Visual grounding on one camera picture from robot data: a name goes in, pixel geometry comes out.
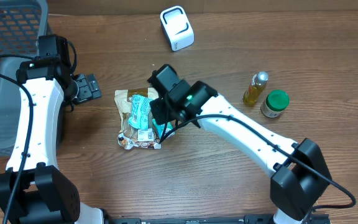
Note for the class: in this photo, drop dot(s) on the teal white snack packet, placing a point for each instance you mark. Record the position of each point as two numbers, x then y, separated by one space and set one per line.
139 118

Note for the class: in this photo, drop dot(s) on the grey plastic mesh basket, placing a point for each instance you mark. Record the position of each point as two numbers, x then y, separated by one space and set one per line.
21 24

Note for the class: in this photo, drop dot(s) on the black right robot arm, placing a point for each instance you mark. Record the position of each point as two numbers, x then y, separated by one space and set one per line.
297 171

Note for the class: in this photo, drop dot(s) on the white barcode scanner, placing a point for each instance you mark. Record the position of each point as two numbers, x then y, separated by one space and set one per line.
177 28

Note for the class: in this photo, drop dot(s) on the green white tissue pack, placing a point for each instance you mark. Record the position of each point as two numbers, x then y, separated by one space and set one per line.
162 129

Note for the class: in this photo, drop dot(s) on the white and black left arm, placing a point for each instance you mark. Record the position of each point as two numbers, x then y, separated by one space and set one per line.
32 188

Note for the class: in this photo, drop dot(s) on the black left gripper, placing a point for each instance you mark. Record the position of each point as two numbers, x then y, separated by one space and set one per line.
89 87

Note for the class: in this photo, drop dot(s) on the green lid white jar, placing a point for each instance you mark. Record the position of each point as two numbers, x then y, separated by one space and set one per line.
275 103

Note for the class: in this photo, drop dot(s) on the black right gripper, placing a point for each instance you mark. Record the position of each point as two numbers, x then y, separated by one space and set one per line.
159 106

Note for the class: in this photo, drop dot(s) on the beige brown paper pouch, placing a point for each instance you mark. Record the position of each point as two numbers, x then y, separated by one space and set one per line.
123 100

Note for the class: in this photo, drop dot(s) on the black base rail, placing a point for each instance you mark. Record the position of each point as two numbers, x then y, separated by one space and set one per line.
246 219

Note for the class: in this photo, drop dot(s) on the brown patterned snack packet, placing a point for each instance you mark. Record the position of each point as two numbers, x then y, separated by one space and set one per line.
143 139

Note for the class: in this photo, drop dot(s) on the clear bottle yellow liquid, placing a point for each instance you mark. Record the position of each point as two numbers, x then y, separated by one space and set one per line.
256 87

